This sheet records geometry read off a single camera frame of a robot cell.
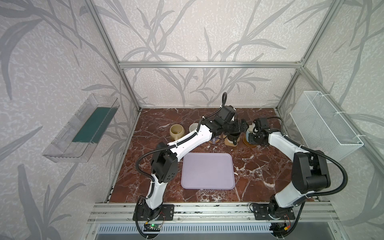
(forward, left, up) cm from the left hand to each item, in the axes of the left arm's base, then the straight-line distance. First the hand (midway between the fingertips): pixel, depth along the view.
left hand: (246, 124), depth 79 cm
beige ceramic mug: (+9, +40, -20) cm, 46 cm away
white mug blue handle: (+5, -6, -12) cm, 15 cm away
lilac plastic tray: (-17, +20, -24) cm, 35 cm away
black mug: (+2, +4, -16) cm, 16 cm away
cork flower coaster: (+2, +4, -24) cm, 25 cm away
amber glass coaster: (+2, -6, -23) cm, 24 cm away
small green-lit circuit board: (-44, +46, -26) cm, 69 cm away
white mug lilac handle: (+1, +15, -19) cm, 24 cm away
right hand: (+5, -10, -17) cm, 20 cm away
